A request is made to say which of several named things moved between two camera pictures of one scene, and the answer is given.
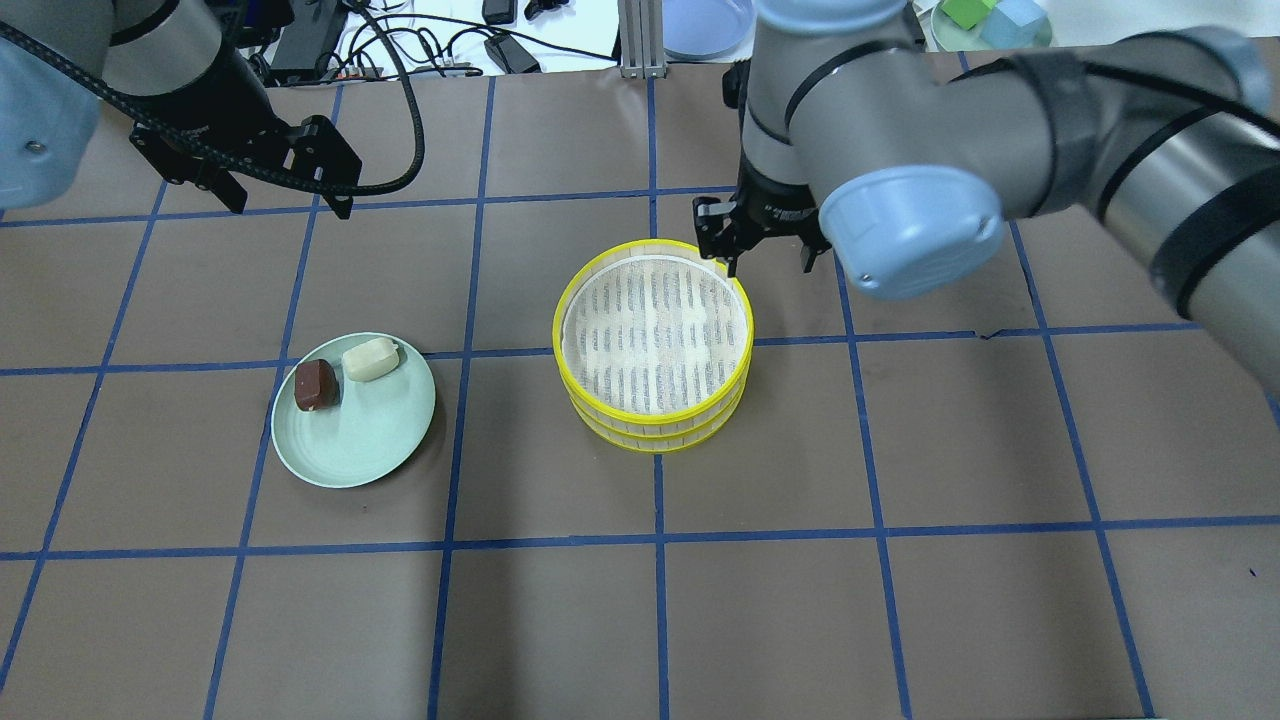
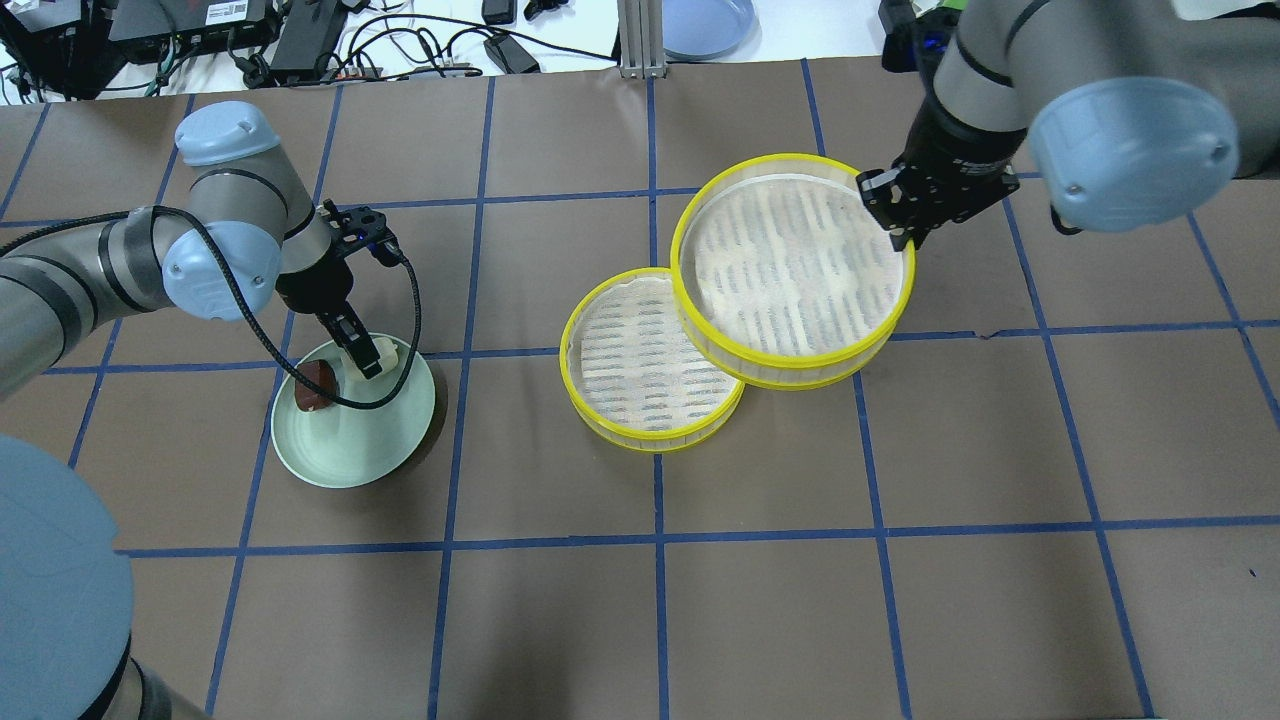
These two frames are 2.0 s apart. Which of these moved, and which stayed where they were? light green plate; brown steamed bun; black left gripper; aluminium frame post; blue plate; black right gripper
Moved: black right gripper; black left gripper
Stayed: aluminium frame post; light green plate; brown steamed bun; blue plate
